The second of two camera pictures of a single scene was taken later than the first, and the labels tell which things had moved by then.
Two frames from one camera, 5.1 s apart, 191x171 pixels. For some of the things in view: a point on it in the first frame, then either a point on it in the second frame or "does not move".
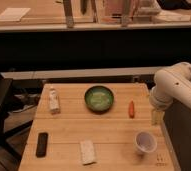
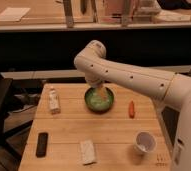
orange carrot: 131,110 does not move
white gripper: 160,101 → 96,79
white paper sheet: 12,14 does not move
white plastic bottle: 54,101 does not move
